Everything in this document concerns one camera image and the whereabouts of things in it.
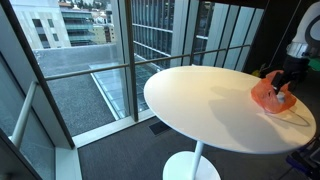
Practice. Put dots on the white table pedestal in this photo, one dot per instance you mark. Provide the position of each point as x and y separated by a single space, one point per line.
190 166

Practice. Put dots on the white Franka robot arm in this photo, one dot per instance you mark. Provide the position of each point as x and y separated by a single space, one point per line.
305 26

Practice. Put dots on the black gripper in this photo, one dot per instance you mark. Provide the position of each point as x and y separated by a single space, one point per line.
295 68

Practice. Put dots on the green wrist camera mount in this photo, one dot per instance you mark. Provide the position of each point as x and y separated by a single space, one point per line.
314 64

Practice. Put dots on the blue base panel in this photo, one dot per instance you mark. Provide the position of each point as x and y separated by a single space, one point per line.
298 162

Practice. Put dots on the dark floor vent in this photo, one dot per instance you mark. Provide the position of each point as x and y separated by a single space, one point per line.
159 127

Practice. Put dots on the grey window handrail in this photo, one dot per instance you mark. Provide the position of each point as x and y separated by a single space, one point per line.
23 115
100 70

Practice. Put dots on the orange plastic bag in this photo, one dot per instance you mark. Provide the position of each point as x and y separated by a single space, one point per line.
266 96

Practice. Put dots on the black base equipment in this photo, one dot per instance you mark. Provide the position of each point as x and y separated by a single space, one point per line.
311 156

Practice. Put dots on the white pill bottle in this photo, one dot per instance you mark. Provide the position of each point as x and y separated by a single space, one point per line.
281 97

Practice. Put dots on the yellow-green object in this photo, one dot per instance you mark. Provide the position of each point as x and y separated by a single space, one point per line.
257 73

